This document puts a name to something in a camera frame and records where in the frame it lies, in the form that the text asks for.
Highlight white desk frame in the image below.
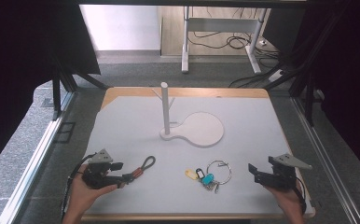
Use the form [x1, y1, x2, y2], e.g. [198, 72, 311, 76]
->
[181, 6, 268, 75]

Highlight left hand-held gripper black cable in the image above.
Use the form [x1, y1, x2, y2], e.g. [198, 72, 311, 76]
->
[61, 153, 97, 218]

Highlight aluminium frame rail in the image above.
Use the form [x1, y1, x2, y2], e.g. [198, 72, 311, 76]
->
[0, 91, 77, 224]
[291, 96, 360, 224]

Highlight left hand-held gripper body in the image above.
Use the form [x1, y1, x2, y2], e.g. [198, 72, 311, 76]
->
[81, 148, 121, 190]

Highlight hand-held gripper black cable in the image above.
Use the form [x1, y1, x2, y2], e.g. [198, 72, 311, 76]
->
[61, 153, 97, 218]
[294, 175, 308, 216]

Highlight right hand-held gripper black cable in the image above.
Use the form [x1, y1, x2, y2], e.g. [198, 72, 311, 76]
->
[294, 175, 308, 216]

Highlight person's left hand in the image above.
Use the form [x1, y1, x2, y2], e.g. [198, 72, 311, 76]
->
[70, 164, 126, 213]

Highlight black metal stand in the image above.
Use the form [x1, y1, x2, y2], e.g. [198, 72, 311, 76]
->
[50, 57, 110, 121]
[263, 6, 350, 127]

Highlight silver wire key ring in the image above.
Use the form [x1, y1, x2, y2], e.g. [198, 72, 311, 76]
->
[205, 160, 233, 187]

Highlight blue key tag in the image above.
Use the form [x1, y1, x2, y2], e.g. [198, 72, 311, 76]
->
[201, 173, 215, 187]

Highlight black floor cable bundle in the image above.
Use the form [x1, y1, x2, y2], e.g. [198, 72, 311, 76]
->
[187, 7, 281, 60]

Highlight black curtain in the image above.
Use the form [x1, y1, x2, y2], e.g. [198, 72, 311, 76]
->
[263, 0, 360, 185]
[0, 0, 102, 179]

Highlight black and orange strap keychain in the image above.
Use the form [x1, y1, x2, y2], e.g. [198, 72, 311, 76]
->
[123, 155, 157, 185]

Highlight white power strip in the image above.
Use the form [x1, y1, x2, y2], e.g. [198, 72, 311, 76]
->
[268, 68, 285, 83]

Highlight black floor bracket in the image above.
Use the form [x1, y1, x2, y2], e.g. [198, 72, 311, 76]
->
[54, 121, 76, 145]

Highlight white table mat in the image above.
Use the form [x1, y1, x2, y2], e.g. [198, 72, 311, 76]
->
[83, 94, 316, 217]

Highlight white key holder stand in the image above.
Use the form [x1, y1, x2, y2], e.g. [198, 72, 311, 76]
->
[151, 81, 225, 148]

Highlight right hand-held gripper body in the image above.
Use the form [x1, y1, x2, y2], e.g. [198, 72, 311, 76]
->
[266, 153, 312, 190]

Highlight small metal keys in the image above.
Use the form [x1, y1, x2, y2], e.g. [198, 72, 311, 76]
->
[205, 180, 221, 194]

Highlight person's right hand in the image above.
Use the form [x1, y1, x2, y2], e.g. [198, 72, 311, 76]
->
[264, 179, 307, 218]

